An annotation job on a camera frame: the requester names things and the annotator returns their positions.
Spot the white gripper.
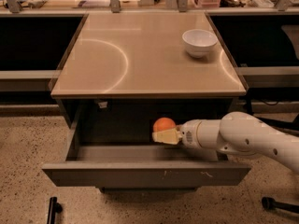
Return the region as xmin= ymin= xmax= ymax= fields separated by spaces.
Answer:
xmin=152 ymin=119 xmax=200 ymax=148

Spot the orange fruit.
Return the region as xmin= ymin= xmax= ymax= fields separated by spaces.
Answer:
xmin=153 ymin=118 xmax=176 ymax=132

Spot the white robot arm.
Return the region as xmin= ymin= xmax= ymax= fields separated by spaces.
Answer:
xmin=152 ymin=112 xmax=299 ymax=174

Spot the open grey top drawer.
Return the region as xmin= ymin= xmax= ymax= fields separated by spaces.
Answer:
xmin=42 ymin=105 xmax=250 ymax=191

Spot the grey cabinet with beige top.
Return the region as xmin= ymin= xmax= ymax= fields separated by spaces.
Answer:
xmin=47 ymin=10 xmax=249 ymax=129

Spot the white tag sticker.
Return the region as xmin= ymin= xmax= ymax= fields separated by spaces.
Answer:
xmin=97 ymin=101 xmax=107 ymax=109

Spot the white ceramic bowl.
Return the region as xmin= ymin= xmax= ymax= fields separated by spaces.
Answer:
xmin=182 ymin=29 xmax=218 ymax=58

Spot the black caster leg lower right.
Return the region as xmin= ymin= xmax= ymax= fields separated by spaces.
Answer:
xmin=262 ymin=197 xmax=299 ymax=214

